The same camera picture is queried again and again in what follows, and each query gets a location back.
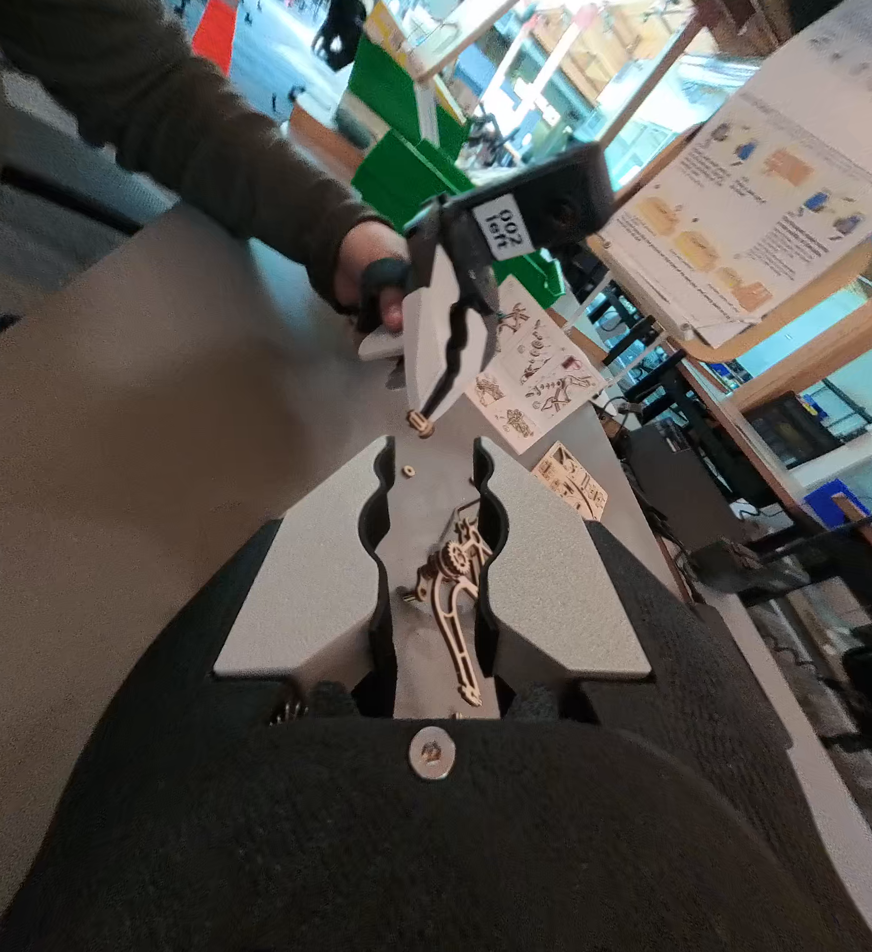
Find wooden support post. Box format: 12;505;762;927
724;270;872;415

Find person's left forearm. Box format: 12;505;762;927
0;0;394;303

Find black flat box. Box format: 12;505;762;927
623;421;748;552

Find wooden model frame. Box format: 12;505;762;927
397;506;498;708

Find wooden clipboard stand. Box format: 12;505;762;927
590;121;872;366

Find person's left hand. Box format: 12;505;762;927
335;222;413;332

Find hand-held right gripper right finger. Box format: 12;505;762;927
473;437;654;685

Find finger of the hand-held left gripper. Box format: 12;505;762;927
357;249;468;417
423;314;501;422

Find wooden parts sheet slotted strips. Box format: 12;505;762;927
530;440;610;522

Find printed instruction sheet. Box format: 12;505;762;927
597;0;872;350

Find assembly instruction booklet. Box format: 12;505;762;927
465;278;608;455

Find large green plastic bin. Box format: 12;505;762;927
347;33;565;310

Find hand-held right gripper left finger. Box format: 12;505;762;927
213;437;397;681

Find blue plastic bin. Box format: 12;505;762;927
802;477;872;541

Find grey power adapter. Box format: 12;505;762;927
691;538;810;597

